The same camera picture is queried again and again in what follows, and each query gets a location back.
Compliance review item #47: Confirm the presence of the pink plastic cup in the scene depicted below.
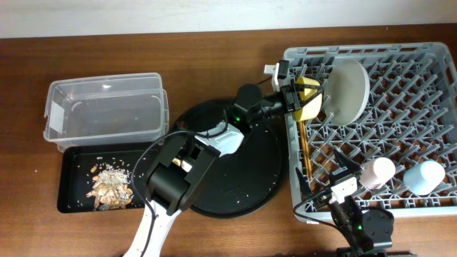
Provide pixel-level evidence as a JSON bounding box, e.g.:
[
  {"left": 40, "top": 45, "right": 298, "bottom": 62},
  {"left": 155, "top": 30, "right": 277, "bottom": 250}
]
[{"left": 359, "top": 157, "right": 396, "bottom": 190}]

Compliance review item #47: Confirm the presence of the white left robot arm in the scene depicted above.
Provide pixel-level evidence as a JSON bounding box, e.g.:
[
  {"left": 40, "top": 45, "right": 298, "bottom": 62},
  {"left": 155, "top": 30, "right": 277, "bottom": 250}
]
[{"left": 125, "top": 78, "right": 324, "bottom": 256}]

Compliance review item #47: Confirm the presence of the light blue cup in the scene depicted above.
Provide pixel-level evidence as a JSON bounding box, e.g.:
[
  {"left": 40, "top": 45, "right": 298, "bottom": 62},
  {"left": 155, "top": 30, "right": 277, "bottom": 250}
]
[{"left": 403, "top": 161, "right": 445, "bottom": 196}]

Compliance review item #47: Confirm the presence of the wooden chopstick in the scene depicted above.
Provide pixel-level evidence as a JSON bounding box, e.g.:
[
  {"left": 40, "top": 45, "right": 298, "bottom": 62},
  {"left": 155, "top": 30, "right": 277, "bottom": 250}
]
[
  {"left": 298, "top": 121, "right": 312, "bottom": 179},
  {"left": 300, "top": 121, "right": 314, "bottom": 180}
]

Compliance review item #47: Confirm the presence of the grey round plate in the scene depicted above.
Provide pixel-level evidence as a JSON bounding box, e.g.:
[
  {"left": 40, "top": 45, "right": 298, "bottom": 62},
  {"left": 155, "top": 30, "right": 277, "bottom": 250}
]
[{"left": 323, "top": 60, "right": 370, "bottom": 126}]

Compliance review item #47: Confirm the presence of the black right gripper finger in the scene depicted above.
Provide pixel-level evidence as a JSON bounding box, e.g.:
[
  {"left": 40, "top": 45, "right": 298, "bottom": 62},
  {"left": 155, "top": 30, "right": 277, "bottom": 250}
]
[
  {"left": 295, "top": 167, "right": 313, "bottom": 202},
  {"left": 333, "top": 149, "right": 361, "bottom": 178}
]

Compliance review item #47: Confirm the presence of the grey dishwasher rack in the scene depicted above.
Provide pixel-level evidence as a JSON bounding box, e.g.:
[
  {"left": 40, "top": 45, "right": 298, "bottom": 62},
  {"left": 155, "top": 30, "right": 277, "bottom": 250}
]
[{"left": 283, "top": 42, "right": 456, "bottom": 221}]

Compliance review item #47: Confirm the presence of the pile of food scraps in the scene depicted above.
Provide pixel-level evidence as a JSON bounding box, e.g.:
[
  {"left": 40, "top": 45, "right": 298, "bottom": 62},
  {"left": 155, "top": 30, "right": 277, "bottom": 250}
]
[{"left": 86, "top": 163, "right": 134, "bottom": 211}]

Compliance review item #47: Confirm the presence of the yellow bowl with food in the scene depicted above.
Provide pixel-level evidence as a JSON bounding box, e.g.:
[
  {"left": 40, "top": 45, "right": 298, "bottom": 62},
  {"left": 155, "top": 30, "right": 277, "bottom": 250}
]
[{"left": 293, "top": 76, "right": 322, "bottom": 122}]

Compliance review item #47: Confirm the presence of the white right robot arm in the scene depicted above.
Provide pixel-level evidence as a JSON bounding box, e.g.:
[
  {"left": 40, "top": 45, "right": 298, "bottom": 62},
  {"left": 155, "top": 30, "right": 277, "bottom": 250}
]
[{"left": 293, "top": 150, "right": 394, "bottom": 256}]

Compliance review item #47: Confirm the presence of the gold foil wrapper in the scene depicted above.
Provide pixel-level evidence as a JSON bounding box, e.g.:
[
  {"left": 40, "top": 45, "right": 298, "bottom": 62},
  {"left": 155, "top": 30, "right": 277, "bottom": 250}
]
[{"left": 172, "top": 158, "right": 181, "bottom": 166}]

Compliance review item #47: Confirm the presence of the black rectangular tray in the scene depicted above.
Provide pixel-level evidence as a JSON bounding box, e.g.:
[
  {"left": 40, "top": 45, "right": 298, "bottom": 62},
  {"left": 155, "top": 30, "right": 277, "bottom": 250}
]
[{"left": 57, "top": 143, "right": 159, "bottom": 213}]

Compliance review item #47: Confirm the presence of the clear plastic bin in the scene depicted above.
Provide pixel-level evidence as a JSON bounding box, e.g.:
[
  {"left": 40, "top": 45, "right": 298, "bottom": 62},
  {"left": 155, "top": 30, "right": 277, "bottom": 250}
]
[{"left": 44, "top": 72, "right": 169, "bottom": 151}]

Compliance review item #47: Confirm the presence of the round black tray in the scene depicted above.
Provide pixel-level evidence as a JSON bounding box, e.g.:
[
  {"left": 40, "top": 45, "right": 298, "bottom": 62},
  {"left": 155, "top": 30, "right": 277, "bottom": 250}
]
[{"left": 191, "top": 116, "right": 288, "bottom": 218}]

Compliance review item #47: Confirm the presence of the white tissue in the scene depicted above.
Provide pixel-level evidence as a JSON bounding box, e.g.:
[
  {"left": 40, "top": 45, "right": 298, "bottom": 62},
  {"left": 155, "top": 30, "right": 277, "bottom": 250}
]
[{"left": 181, "top": 161, "right": 192, "bottom": 172}]

